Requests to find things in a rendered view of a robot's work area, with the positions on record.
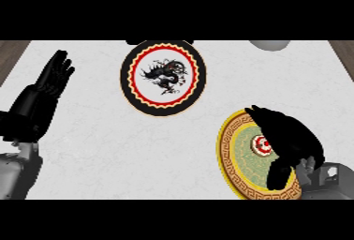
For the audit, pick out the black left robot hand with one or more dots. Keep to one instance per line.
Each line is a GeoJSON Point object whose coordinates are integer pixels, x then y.
{"type": "Point", "coordinates": [37, 103]}

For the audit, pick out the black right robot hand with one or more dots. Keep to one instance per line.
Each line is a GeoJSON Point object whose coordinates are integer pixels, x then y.
{"type": "Point", "coordinates": [288, 137]}

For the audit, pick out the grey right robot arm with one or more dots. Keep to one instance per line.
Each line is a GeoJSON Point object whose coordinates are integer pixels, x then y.
{"type": "Point", "coordinates": [325, 181]}

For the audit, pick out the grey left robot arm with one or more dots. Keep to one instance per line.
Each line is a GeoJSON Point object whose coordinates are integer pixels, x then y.
{"type": "Point", "coordinates": [18, 172]}

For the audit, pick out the red and white cupcake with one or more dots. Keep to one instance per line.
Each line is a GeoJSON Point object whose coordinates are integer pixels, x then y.
{"type": "Point", "coordinates": [261, 145]}

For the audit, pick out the gold-rimmed green plate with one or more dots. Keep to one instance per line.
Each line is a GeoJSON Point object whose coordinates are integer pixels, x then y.
{"type": "Point", "coordinates": [243, 156]}

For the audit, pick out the black-rimmed dragon plate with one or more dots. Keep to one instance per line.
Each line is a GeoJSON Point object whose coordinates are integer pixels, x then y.
{"type": "Point", "coordinates": [162, 78]}

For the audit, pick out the grey rounded object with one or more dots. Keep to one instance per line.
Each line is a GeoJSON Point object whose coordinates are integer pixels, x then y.
{"type": "Point", "coordinates": [270, 44]}

